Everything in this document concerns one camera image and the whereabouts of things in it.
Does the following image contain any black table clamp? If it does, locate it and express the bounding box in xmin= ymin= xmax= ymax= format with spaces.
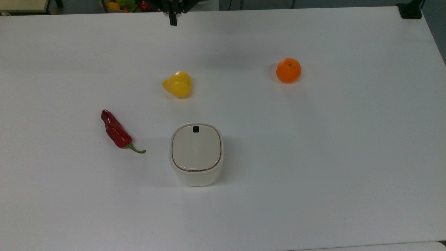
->
xmin=397 ymin=0 xmax=424 ymax=20

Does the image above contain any basket of mixed fruit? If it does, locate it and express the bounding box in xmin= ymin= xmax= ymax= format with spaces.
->
xmin=100 ymin=0 xmax=154 ymax=13

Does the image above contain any orange toy mandarin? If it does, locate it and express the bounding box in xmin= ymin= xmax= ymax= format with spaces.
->
xmin=276 ymin=58 xmax=302 ymax=84

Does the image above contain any red chili pepper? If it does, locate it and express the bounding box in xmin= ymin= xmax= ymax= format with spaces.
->
xmin=101 ymin=109 xmax=146 ymax=154

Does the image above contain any cream garbage bin with lid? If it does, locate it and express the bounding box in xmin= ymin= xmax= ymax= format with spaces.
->
xmin=169 ymin=123 xmax=224 ymax=187

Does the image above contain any yellow toy pear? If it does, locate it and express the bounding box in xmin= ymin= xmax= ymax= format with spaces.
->
xmin=162 ymin=71 xmax=193 ymax=98

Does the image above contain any beige wooden table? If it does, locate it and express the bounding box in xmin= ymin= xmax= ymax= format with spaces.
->
xmin=0 ymin=0 xmax=50 ymax=15

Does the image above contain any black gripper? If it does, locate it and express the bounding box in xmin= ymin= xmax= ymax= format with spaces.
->
xmin=151 ymin=0 xmax=204 ymax=26

